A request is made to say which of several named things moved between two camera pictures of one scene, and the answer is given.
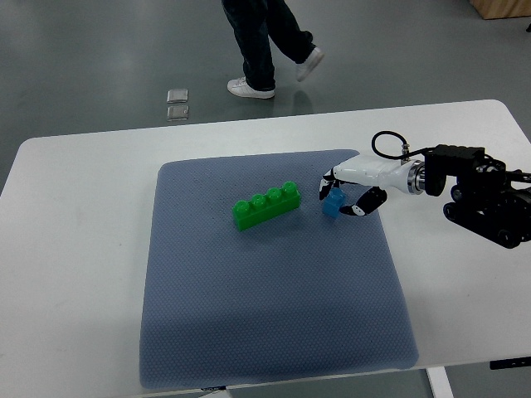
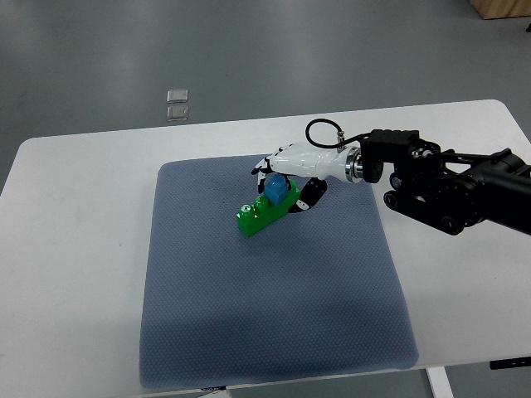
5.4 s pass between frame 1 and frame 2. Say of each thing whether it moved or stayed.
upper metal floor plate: stayed
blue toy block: moved
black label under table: stayed
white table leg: stayed
